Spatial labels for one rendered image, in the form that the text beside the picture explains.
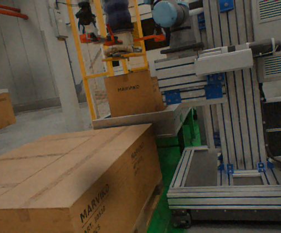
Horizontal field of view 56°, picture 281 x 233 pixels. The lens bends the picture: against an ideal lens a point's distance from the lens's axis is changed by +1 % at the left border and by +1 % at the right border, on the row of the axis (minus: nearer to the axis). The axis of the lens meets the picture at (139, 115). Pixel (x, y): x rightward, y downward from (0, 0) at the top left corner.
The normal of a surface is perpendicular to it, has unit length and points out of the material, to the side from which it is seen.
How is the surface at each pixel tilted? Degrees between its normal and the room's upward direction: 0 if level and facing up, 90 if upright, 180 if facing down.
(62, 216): 90
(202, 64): 90
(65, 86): 90
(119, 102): 90
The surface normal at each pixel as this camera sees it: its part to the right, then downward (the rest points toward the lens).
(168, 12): -0.48, 0.36
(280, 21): -0.29, 0.22
